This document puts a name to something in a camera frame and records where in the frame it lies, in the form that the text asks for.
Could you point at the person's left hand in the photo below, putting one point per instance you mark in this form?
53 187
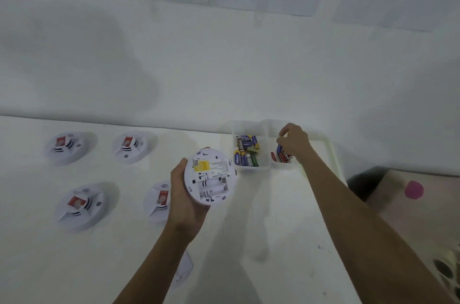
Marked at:
183 210

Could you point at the person's right hand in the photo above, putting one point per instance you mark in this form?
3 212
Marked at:
296 144

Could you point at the blue and yellow battery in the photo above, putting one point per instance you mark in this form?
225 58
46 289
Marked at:
279 151

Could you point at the clear lid with green rim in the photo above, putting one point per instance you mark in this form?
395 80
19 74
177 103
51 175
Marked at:
330 156

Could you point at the pile of assorted batteries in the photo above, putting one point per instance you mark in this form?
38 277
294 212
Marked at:
246 151

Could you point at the white battery cover plate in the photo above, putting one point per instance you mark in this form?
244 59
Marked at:
184 271

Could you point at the person's left forearm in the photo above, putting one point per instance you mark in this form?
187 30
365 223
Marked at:
154 271

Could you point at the person's right forearm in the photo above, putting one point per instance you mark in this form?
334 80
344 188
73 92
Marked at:
370 242

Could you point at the cream fabric with pink dots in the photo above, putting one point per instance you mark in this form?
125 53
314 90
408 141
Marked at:
413 217

